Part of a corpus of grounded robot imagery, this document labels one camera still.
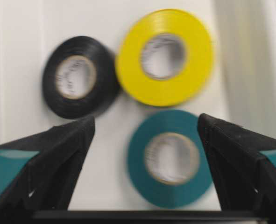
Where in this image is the green tape roll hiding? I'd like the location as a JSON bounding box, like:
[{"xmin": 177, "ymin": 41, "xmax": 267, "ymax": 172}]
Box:
[{"xmin": 127, "ymin": 110, "xmax": 212, "ymax": 209}]

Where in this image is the yellow tape roll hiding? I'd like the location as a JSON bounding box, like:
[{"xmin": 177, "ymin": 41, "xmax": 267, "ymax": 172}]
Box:
[{"xmin": 116, "ymin": 9, "xmax": 214, "ymax": 107}]

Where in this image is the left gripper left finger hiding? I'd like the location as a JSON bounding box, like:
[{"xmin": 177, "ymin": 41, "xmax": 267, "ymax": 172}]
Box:
[{"xmin": 0, "ymin": 115, "xmax": 95, "ymax": 224}]

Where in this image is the black tape roll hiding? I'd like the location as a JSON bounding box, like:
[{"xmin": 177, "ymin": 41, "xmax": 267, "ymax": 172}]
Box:
[{"xmin": 42, "ymin": 36, "xmax": 120, "ymax": 119}]

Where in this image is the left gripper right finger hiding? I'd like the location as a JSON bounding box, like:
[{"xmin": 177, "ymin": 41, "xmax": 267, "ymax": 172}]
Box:
[{"xmin": 198, "ymin": 113, "xmax": 276, "ymax": 224}]

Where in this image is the white plastic case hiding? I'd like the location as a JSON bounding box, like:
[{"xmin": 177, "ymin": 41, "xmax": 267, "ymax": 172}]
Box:
[{"xmin": 0, "ymin": 0, "xmax": 276, "ymax": 210}]

